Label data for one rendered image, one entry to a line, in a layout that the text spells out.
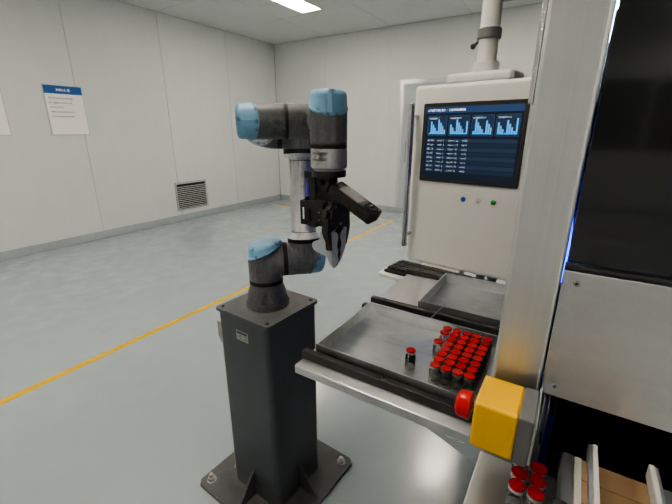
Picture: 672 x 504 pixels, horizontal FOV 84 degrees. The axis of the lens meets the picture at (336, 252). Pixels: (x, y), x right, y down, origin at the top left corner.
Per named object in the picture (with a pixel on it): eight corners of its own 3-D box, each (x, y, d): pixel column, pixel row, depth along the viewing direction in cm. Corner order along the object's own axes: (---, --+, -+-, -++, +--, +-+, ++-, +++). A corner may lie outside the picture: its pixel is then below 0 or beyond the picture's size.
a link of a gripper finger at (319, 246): (317, 263, 86) (316, 224, 83) (339, 268, 83) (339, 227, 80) (309, 267, 83) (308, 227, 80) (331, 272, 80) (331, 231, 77)
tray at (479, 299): (558, 305, 110) (560, 295, 109) (552, 346, 89) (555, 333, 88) (444, 282, 128) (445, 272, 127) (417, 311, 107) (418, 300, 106)
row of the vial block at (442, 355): (461, 346, 89) (463, 329, 88) (436, 388, 75) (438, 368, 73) (452, 344, 90) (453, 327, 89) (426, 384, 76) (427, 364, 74)
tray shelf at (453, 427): (558, 305, 115) (559, 299, 114) (533, 471, 59) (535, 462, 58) (411, 275, 139) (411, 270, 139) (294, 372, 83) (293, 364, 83)
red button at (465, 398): (484, 413, 55) (487, 390, 54) (478, 430, 52) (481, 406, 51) (458, 403, 57) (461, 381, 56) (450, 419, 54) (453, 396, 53)
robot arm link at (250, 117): (239, 112, 121) (232, 89, 75) (274, 112, 123) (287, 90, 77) (242, 149, 124) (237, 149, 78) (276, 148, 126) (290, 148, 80)
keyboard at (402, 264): (491, 285, 144) (491, 279, 144) (478, 296, 134) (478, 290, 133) (400, 263, 169) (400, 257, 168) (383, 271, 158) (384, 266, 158)
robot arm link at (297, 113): (284, 104, 86) (288, 100, 76) (331, 104, 88) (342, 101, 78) (285, 139, 89) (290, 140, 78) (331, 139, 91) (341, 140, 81)
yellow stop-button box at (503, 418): (532, 432, 54) (540, 390, 51) (525, 469, 48) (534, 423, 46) (477, 412, 57) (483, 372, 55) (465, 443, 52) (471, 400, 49)
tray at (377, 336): (496, 348, 89) (498, 335, 88) (467, 415, 68) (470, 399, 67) (369, 312, 106) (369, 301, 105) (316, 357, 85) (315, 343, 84)
